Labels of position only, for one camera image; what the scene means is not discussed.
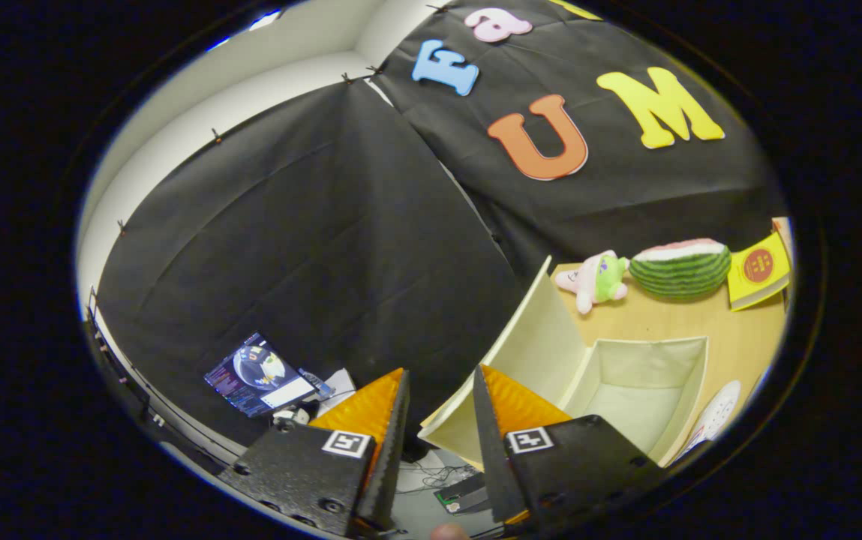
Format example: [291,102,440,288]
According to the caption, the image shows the white paper sheets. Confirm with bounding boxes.
[317,367,358,417]

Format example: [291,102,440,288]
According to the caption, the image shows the tablet with lit screen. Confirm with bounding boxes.
[204,333,319,418]

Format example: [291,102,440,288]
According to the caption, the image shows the small black device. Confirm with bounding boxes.
[434,472,490,515]

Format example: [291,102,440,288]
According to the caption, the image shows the watermelon slice plush toy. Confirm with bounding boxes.
[629,238,733,302]

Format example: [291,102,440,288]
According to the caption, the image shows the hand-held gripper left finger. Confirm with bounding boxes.
[219,367,411,538]

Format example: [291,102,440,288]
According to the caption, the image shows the pink and green plush toy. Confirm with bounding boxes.
[555,250,631,315]

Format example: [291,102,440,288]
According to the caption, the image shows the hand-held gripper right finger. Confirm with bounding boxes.
[472,364,665,526]

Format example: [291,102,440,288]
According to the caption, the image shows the white canvas shoe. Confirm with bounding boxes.
[677,379,743,460]

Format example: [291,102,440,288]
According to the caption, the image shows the cream fabric storage box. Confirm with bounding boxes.
[417,256,710,472]

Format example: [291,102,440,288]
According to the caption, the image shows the yellow book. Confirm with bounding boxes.
[727,231,791,312]

